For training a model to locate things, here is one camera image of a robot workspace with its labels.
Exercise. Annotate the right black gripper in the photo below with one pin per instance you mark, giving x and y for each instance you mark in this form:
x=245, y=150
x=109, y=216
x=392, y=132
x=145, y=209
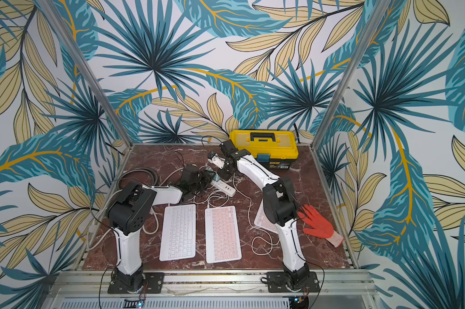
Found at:
x=225, y=161

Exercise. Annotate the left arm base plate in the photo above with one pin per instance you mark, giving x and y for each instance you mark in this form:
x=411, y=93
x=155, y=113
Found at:
x=138, y=283

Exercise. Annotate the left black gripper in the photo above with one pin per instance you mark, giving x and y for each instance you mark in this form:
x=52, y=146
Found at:
x=207, y=178

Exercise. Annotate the pink keyboard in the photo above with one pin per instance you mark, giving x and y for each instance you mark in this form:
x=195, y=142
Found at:
x=222, y=237
x=262, y=222

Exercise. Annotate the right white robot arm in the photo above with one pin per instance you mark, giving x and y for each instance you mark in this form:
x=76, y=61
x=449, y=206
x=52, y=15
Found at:
x=279, y=205

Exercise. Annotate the red work glove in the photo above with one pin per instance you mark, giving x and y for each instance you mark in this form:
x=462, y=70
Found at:
x=318, y=226

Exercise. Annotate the aluminium front rail frame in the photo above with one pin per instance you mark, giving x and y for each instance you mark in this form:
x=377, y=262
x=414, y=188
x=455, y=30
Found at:
x=333, y=288

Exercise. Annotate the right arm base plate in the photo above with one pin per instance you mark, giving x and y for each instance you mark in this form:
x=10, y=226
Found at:
x=281, y=282

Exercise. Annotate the white wireless keyboard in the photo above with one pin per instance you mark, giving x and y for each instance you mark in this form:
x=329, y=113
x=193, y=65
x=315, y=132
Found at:
x=178, y=233

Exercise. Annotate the teal charger plug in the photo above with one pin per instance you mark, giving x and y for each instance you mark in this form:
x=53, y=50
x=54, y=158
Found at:
x=213, y=176

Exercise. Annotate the white power strip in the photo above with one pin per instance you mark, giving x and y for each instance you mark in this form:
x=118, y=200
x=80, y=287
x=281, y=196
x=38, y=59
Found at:
x=225, y=188

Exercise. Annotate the yellow black toolbox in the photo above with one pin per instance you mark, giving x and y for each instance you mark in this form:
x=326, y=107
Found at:
x=273, y=149

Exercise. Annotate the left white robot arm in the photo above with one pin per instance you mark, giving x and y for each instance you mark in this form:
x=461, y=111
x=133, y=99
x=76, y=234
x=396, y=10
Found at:
x=132, y=208

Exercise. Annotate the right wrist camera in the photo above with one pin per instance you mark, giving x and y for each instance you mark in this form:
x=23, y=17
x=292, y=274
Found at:
x=214, y=159

